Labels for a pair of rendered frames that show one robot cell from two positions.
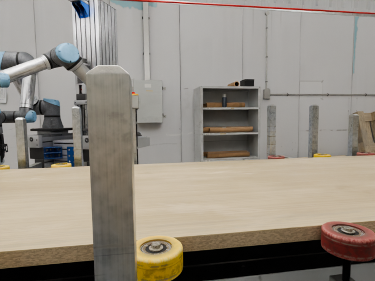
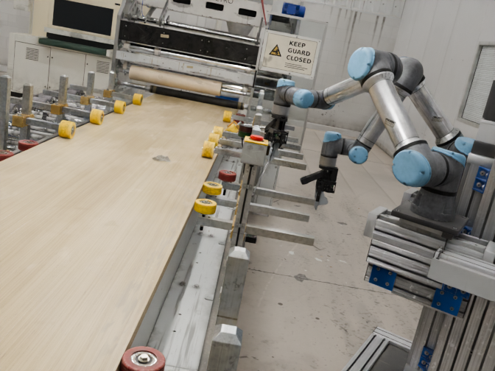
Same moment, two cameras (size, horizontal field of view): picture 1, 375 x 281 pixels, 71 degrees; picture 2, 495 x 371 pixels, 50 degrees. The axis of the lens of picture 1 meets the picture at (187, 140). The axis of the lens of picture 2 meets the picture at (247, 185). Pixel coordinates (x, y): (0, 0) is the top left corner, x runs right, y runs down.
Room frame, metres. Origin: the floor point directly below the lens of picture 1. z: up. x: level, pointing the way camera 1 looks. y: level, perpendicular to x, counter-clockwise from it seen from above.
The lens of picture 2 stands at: (1.53, -1.26, 1.50)
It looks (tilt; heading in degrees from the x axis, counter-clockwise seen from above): 15 degrees down; 98
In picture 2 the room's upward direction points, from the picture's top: 11 degrees clockwise
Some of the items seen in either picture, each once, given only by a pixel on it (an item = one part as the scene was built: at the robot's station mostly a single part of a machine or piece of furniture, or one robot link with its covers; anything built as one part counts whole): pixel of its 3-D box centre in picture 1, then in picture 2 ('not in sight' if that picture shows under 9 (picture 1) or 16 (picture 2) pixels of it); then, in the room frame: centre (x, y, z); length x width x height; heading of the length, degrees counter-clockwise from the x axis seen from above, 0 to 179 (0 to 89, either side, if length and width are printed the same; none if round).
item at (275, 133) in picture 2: not in sight; (278, 129); (1.28, 1.03, 1.15); 0.09 x 0.08 x 0.12; 119
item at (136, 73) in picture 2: not in sight; (199, 85); (0.29, 3.27, 1.05); 1.43 x 0.12 x 0.12; 9
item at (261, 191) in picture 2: not in sight; (267, 193); (1.29, 1.08, 0.84); 0.43 x 0.03 x 0.04; 9
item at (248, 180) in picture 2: (133, 153); (239, 232); (1.31, 0.27, 0.93); 0.05 x 0.04 x 0.45; 99
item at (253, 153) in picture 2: (131, 102); (253, 152); (1.31, 0.27, 1.18); 0.07 x 0.07 x 0.08; 9
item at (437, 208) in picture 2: not in sight; (435, 200); (1.91, 0.60, 1.09); 0.15 x 0.15 x 0.10
